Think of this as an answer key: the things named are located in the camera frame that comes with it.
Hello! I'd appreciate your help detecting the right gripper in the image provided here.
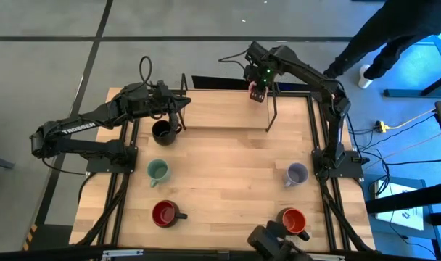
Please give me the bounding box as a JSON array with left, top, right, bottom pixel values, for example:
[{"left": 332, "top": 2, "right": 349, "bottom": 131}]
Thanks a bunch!
[{"left": 243, "top": 61, "right": 279, "bottom": 104}]

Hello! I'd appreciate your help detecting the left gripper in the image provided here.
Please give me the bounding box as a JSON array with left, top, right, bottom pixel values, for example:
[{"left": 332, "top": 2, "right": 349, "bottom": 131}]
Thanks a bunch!
[{"left": 147, "top": 80, "right": 191, "bottom": 131}]

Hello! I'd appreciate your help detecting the all black coffee mug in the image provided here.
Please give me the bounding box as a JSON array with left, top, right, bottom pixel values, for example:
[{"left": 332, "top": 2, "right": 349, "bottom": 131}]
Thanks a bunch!
[{"left": 151, "top": 119, "right": 184, "bottom": 146}]

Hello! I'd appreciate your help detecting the green coffee mug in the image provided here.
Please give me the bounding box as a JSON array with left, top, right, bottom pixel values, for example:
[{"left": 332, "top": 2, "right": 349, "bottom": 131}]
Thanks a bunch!
[{"left": 146, "top": 158, "right": 172, "bottom": 189}]

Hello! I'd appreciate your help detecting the lavender coffee mug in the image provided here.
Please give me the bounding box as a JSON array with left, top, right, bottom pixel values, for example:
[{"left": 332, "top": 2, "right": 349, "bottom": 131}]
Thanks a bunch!
[{"left": 284, "top": 162, "right": 310, "bottom": 189}]

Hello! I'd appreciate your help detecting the black mug red inside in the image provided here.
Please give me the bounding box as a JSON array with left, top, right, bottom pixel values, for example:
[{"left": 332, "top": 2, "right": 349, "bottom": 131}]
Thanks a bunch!
[{"left": 151, "top": 199, "right": 189, "bottom": 228}]

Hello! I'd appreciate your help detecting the black mug orange inside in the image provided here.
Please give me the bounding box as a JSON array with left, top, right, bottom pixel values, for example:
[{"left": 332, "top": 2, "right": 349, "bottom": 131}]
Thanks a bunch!
[{"left": 276, "top": 207, "right": 311, "bottom": 242}]

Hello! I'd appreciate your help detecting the person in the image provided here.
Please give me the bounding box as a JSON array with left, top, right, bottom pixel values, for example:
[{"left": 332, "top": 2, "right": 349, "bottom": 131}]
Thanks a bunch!
[{"left": 321, "top": 0, "right": 441, "bottom": 90}]

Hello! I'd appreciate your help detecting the black metal beam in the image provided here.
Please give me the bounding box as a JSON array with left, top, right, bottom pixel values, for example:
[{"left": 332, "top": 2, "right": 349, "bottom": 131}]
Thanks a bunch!
[{"left": 364, "top": 181, "right": 441, "bottom": 215}]

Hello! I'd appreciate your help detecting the white board with logo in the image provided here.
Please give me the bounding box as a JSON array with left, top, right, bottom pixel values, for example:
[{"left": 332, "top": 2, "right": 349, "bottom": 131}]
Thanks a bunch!
[{"left": 374, "top": 179, "right": 425, "bottom": 232}]

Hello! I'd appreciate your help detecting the black aluminium table frame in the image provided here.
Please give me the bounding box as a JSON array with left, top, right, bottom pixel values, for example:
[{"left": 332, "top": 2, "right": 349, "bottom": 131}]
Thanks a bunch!
[{"left": 75, "top": 86, "right": 376, "bottom": 254}]

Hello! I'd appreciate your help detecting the wooden shelf black metal frame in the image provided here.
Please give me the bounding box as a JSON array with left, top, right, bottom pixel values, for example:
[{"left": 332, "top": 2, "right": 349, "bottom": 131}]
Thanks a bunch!
[{"left": 177, "top": 73, "right": 279, "bottom": 133}]

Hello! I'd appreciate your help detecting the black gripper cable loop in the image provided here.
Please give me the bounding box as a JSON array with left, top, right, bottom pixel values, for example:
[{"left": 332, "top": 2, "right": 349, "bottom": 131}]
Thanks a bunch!
[
  {"left": 139, "top": 55, "right": 154, "bottom": 86},
  {"left": 218, "top": 49, "right": 251, "bottom": 70}
]

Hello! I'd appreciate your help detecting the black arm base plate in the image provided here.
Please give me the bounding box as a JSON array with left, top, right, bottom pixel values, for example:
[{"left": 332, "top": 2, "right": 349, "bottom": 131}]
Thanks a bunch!
[
  {"left": 312, "top": 148, "right": 365, "bottom": 179},
  {"left": 85, "top": 144, "right": 139, "bottom": 174}
]

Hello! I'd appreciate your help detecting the black cable conduit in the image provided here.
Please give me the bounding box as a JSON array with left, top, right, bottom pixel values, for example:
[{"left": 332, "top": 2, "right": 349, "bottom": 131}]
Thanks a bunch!
[
  {"left": 75, "top": 173, "right": 133, "bottom": 247},
  {"left": 318, "top": 177, "right": 374, "bottom": 253}
]

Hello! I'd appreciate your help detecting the blue metal frame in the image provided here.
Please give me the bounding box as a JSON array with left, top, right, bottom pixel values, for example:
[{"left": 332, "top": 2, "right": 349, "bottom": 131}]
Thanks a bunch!
[{"left": 382, "top": 34, "right": 441, "bottom": 99}]

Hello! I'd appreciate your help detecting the yellow cable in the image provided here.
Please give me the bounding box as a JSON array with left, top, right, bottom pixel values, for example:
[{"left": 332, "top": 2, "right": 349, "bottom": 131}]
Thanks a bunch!
[{"left": 387, "top": 107, "right": 439, "bottom": 131}]

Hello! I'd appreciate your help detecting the beige cable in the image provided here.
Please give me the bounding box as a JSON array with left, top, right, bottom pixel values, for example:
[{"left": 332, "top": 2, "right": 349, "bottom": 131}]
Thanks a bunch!
[{"left": 361, "top": 126, "right": 441, "bottom": 171}]

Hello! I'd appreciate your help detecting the black floor cable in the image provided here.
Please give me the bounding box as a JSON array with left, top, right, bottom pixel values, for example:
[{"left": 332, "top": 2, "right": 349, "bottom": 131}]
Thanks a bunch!
[{"left": 365, "top": 157, "right": 441, "bottom": 167}]

